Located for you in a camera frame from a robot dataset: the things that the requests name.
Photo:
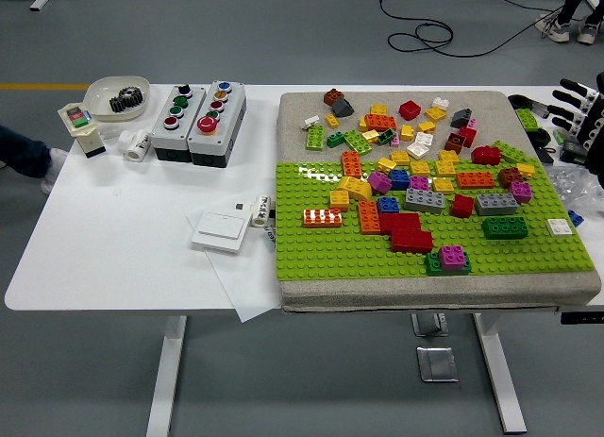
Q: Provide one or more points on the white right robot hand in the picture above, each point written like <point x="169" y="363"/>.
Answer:
<point x="595" y="121"/>

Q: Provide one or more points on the magenta square brick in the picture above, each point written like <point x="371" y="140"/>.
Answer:
<point x="453" y="257"/>
<point x="380" y="182"/>
<point x="420" y="183"/>
<point x="522" y="192"/>

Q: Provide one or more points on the dark green long brick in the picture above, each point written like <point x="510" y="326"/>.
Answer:
<point x="504" y="228"/>
<point x="431" y="264"/>

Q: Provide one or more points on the red long brick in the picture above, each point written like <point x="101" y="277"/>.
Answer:
<point x="412" y="242"/>
<point x="400" y="222"/>

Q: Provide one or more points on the green baseplate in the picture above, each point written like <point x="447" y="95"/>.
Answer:
<point x="302" y="257"/>

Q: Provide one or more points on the bag of blue parts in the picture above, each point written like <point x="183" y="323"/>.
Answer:
<point x="566" y="137"/>

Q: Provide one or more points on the black green electronic module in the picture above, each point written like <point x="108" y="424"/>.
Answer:
<point x="573" y="153"/>

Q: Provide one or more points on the black flat plug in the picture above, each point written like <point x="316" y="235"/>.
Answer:
<point x="547" y="156"/>

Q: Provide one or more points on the clear plastic bag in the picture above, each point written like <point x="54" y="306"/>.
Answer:
<point x="566" y="179"/>

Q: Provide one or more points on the yellow square brick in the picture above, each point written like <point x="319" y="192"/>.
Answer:
<point x="387" y="164"/>
<point x="371" y="136"/>
<point x="449" y="156"/>
<point x="362" y="123"/>
<point x="525" y="170"/>
<point x="378" y="109"/>
<point x="420" y="168"/>
<point x="435" y="113"/>
<point x="340" y="200"/>
<point x="400" y="157"/>
<point x="426" y="127"/>
<point x="443" y="185"/>
<point x="445" y="168"/>

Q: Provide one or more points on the black tape roll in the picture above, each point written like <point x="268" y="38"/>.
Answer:
<point x="512" y="100"/>

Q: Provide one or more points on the lime green long brick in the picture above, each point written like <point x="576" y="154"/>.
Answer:
<point x="358" y="142"/>
<point x="509" y="152"/>

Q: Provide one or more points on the small blue brick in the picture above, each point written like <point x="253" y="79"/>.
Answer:
<point x="575" y="218"/>

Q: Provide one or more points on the brown square brick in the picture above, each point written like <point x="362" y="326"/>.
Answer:
<point x="333" y="96"/>
<point x="512" y="177"/>

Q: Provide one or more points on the white flat square plate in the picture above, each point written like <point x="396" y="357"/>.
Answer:
<point x="559" y="228"/>

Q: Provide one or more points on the red rounded brick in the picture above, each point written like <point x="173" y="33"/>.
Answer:
<point x="486" y="156"/>

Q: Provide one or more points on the person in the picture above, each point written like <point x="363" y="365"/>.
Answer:
<point x="567" y="3"/>
<point x="23" y="151"/>

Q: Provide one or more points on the small pink brick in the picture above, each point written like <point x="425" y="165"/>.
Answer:
<point x="472" y="122"/>
<point x="395" y="141"/>

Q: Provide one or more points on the red square brick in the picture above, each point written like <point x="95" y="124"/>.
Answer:
<point x="409" y="110"/>
<point x="462" y="206"/>
<point x="467" y="136"/>

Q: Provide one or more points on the grey long brick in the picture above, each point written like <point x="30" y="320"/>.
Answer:
<point x="424" y="201"/>
<point x="497" y="204"/>

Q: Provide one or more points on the orange long brick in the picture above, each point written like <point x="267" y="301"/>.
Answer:
<point x="380" y="122"/>
<point x="323" y="218"/>
<point x="352" y="164"/>
<point x="369" y="217"/>
<point x="476" y="180"/>

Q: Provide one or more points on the dark grey sloped brick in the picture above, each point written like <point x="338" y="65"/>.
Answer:
<point x="342" y="107"/>
<point x="461" y="118"/>

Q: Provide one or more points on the brown hollow brick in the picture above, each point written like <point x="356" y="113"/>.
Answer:
<point x="455" y="142"/>

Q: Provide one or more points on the small white brick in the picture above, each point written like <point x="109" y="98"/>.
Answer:
<point x="440" y="103"/>

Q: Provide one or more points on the white square brick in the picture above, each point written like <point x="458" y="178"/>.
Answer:
<point x="424" y="138"/>

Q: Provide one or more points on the white hollow brick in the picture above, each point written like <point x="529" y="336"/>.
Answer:
<point x="417" y="150"/>

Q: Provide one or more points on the small yellow brick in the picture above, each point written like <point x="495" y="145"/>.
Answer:
<point x="407" y="132"/>
<point x="331" y="121"/>

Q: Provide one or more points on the black table control panel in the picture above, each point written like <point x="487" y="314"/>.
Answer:
<point x="582" y="317"/>

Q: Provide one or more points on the blue square brick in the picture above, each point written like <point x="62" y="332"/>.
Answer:
<point x="389" y="206"/>
<point x="400" y="179"/>

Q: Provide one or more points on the dark green hollow brick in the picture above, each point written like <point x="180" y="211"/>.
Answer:
<point x="386" y="137"/>

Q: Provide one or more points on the yellow arch brick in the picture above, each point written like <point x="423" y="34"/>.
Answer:
<point x="355" y="188"/>

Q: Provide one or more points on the small dark green brick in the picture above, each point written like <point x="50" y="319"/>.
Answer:
<point x="336" y="139"/>

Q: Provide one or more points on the white table leg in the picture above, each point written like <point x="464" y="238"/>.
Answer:
<point x="501" y="375"/>
<point x="166" y="375"/>

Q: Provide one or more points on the small white clip piece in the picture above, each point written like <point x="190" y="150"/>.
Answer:
<point x="311" y="122"/>

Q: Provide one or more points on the metal floor socket box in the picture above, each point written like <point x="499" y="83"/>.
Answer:
<point x="436" y="364"/>

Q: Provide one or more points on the grey-brown foam mat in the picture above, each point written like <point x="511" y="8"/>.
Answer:
<point x="290" y="135"/>

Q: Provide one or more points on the white labelled tube connector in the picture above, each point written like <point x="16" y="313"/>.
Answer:
<point x="260" y="210"/>

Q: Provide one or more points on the small grey square chip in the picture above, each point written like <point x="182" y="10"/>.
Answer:
<point x="240" y="206"/>

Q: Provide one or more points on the grey emergency-stop control box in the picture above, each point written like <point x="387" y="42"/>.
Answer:
<point x="214" y="135"/>

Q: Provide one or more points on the white paper sheet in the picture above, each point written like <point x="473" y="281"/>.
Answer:
<point x="245" y="286"/>

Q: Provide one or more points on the grey four-button control box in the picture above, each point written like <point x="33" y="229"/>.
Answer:
<point x="177" y="125"/>

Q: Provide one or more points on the white plastic pipe fitting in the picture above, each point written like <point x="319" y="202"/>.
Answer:
<point x="134" y="146"/>

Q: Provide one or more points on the black metal gear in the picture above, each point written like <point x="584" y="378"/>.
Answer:
<point x="119" y="104"/>
<point x="129" y="95"/>

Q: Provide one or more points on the white oval bowl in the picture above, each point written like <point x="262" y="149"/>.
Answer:
<point x="101" y="102"/>

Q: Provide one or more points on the white wall switch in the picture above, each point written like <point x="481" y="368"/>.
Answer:
<point x="219" y="231"/>

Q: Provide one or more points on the cream red-green switch box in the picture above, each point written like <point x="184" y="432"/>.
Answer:
<point x="80" y="121"/>

